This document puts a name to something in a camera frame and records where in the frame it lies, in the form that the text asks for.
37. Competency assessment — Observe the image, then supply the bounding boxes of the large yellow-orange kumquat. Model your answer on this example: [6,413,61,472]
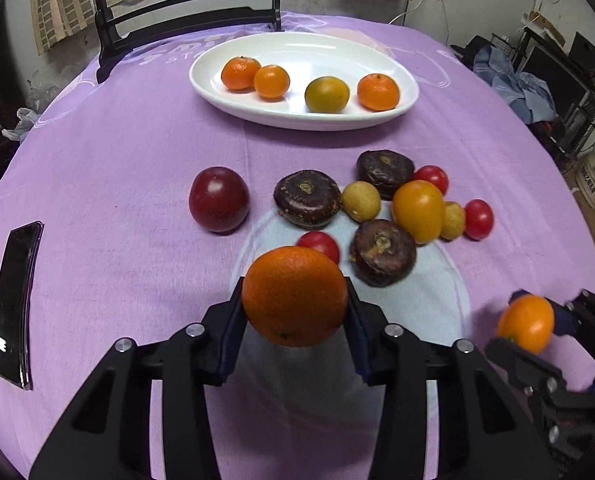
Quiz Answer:
[391,180,447,245]

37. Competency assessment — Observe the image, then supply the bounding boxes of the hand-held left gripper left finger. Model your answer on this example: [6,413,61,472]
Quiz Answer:
[28,277,244,480]

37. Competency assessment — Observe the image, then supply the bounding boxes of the dark brown water chestnut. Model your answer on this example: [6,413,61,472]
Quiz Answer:
[273,170,343,226]
[356,150,415,201]
[348,219,418,288]

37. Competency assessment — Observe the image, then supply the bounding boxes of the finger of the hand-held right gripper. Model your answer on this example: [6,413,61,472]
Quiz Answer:
[485,336,571,413]
[510,287,595,378]

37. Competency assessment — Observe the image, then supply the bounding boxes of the greenish yellow mandarin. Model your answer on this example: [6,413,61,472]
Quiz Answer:
[305,76,351,114]

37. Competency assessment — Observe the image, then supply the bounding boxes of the white oval plate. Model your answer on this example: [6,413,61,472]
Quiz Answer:
[189,31,421,132]

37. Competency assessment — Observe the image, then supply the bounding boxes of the small oval orange kumquat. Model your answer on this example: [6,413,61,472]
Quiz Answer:
[496,295,555,355]

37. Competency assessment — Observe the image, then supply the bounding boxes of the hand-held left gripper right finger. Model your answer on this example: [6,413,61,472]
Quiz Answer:
[345,277,569,480]

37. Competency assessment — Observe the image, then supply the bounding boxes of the black smartphone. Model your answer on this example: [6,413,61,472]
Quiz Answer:
[0,220,45,391]

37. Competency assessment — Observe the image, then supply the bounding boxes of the black equipment rack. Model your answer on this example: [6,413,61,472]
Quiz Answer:
[492,25,595,158]

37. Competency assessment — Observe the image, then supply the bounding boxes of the dark red plum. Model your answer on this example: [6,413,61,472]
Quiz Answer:
[188,166,251,234]

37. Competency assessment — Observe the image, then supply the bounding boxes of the small yellow longan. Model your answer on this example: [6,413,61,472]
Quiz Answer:
[341,181,381,223]
[440,201,466,241]

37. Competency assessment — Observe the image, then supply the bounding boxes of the red cherry tomato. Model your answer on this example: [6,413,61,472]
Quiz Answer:
[464,199,495,241]
[296,231,341,266]
[413,165,449,197]

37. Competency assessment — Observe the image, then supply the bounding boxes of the blue crumpled clothes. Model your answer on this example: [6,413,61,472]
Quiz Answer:
[472,44,558,126]

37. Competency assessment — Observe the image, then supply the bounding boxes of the white plastic bag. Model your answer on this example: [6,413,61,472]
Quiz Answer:
[1,107,44,142]

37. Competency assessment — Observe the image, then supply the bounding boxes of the purple tablecloth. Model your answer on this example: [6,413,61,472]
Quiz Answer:
[0,10,595,480]

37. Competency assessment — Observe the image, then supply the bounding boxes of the large orange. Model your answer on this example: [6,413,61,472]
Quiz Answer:
[242,246,349,348]

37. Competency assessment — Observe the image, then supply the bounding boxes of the small orange mandarin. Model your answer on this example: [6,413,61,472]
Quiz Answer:
[357,73,401,112]
[220,56,262,92]
[253,64,291,100]

